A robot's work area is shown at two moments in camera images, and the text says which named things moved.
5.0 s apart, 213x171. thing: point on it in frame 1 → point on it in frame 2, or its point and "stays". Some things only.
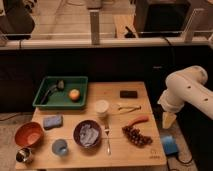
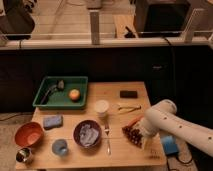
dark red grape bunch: x=136 y=137 stays
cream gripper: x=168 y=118 → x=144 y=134
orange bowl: x=29 y=134 stays
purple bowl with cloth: x=87 y=133 stays
